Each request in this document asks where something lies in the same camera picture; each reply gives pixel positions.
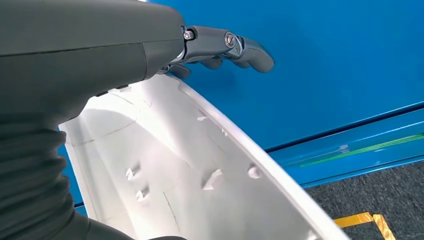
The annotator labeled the blue metal shelf rack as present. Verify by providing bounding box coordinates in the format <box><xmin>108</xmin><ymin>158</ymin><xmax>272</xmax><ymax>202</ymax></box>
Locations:
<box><xmin>56</xmin><ymin>0</ymin><xmax>424</xmax><ymax>218</ymax></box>

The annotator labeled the yellow floor tape square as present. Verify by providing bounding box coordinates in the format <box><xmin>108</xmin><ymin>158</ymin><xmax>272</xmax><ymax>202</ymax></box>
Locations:
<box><xmin>333</xmin><ymin>211</ymin><xmax>397</xmax><ymax>240</ymax></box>

